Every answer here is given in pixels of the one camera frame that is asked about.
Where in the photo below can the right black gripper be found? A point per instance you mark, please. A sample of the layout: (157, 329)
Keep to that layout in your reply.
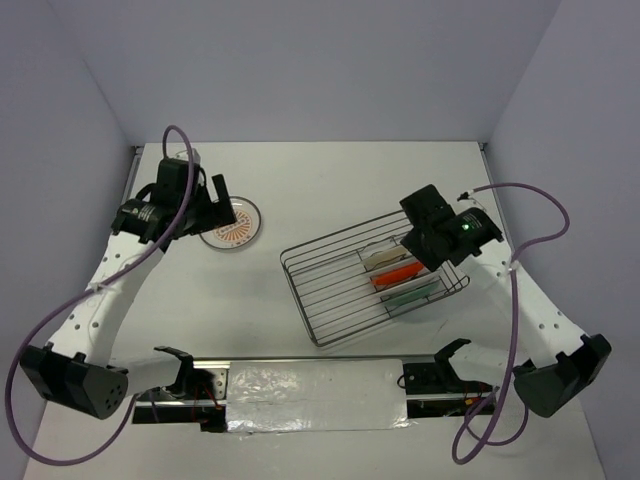
(411, 240)

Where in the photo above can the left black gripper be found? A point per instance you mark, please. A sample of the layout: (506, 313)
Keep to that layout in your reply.
(218, 214)

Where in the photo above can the white orange patterned plate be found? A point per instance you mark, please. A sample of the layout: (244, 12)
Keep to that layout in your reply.
(240, 234)

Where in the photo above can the teal green plate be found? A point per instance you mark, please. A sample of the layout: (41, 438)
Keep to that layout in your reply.
(409, 300)

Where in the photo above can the grey wire dish rack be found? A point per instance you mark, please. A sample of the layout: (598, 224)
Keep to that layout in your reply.
(333, 291)

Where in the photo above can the cream plate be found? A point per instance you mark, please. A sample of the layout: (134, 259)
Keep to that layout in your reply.
(383, 258)

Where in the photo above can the white floral plate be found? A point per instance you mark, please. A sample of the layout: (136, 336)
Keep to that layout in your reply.
(408, 285)

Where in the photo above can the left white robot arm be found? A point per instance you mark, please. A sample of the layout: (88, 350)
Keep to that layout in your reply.
(75, 367)

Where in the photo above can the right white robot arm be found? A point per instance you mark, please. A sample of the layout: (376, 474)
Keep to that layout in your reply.
(561, 359)

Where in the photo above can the silver foil covered panel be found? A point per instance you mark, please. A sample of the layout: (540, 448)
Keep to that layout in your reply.
(315, 396)

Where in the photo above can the metal base rail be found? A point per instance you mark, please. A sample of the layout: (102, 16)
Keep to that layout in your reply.
(428, 395)

